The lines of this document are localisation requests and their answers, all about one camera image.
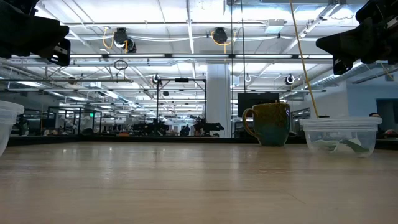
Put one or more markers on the green teal ceramic mug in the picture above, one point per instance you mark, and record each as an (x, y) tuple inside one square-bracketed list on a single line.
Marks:
[(272, 124)]

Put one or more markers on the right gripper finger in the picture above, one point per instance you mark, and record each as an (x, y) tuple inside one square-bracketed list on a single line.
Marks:
[(345, 43), (341, 66)]

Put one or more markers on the green sweetener packet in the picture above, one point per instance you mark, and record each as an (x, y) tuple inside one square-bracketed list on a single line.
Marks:
[(325, 144), (356, 146)]

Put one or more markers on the clear plastic bowl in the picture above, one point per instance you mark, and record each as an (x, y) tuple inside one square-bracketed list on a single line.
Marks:
[(342, 127), (7, 124)]

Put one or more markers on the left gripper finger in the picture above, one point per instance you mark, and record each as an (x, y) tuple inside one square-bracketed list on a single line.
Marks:
[(46, 35), (60, 53)]

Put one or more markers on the black frame rig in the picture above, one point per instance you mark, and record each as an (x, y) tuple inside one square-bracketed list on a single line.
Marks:
[(157, 102)]

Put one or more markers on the white square pillar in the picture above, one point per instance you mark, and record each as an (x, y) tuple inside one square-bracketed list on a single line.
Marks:
[(219, 99)]

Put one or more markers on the long ceiling light strip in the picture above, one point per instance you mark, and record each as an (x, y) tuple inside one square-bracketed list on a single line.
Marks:
[(199, 56)]

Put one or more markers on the black framed work cell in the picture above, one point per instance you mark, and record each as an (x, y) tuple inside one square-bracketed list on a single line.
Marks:
[(48, 119)]

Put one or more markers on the black monitor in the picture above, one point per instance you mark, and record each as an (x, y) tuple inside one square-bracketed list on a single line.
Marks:
[(248, 101)]

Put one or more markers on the person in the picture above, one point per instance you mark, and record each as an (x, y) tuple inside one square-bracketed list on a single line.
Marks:
[(374, 115)]

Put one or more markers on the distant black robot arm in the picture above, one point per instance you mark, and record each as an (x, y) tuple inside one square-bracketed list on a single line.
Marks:
[(208, 127)]

